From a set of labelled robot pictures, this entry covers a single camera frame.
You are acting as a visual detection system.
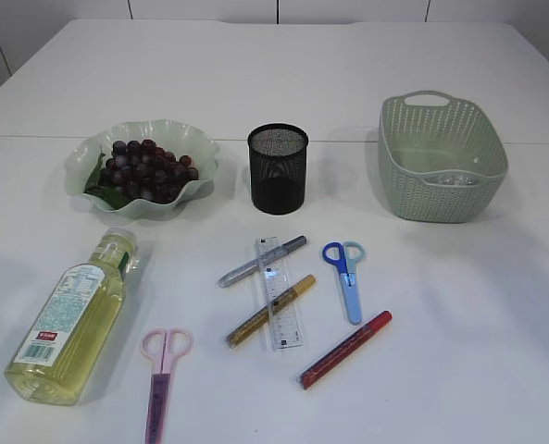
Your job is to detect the yellow tea plastic bottle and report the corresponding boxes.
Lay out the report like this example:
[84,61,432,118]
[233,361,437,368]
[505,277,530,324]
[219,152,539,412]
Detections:
[4,228,138,406]

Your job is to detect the purple red grape bunch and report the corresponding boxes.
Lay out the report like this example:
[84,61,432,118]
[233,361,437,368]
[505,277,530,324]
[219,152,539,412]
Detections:
[84,139,199,209]

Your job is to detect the blue scissors with sheath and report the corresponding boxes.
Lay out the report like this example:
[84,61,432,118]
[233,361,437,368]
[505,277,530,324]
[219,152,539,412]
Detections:
[321,240,366,325]

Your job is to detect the pink scissors with sheath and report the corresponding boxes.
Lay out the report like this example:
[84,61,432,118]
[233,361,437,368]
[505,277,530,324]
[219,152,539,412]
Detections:
[140,327,193,443]

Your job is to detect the red glitter marker pen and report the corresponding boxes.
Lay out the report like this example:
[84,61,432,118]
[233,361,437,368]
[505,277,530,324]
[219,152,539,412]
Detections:
[299,311,393,390]

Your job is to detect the light green wavy plate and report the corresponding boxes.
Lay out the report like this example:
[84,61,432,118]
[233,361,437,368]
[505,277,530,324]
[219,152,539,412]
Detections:
[65,119,219,219]

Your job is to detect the gold glitter marker pen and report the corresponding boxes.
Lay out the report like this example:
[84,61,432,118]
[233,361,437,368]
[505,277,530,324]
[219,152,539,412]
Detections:
[225,274,316,349]

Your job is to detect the black mesh pen cup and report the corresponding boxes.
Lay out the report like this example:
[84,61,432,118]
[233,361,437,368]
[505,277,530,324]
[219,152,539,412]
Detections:
[247,123,308,216]

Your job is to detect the clear plastic ruler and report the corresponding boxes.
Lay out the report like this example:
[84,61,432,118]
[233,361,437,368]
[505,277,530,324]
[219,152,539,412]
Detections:
[255,237,304,352]

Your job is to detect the silver glitter marker pen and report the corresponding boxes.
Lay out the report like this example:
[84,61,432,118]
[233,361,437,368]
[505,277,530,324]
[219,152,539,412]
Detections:
[218,235,307,288]

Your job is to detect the clear plastic sheet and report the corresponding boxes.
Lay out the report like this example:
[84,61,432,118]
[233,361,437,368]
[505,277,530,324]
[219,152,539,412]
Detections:
[425,171,480,187]

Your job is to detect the light green woven basket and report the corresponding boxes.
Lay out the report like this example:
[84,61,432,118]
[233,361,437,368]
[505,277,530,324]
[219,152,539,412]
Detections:
[378,92,508,224]

